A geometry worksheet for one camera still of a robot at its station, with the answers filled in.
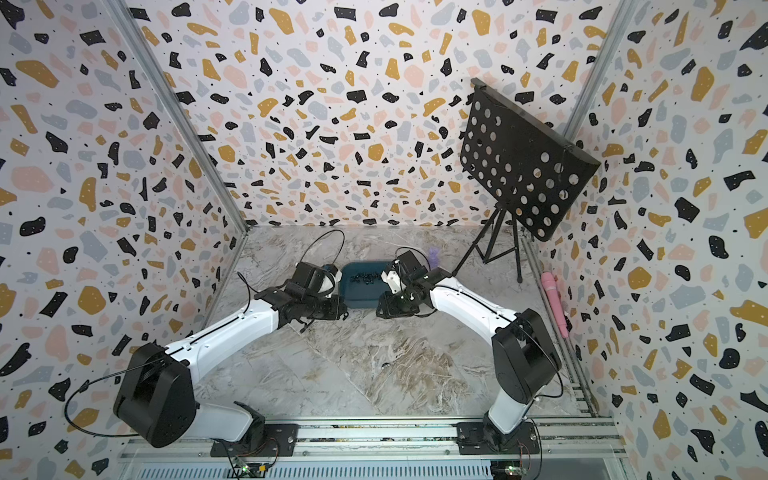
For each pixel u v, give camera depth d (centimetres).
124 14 69
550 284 106
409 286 66
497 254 106
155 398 41
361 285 106
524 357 46
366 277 106
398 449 73
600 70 80
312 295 70
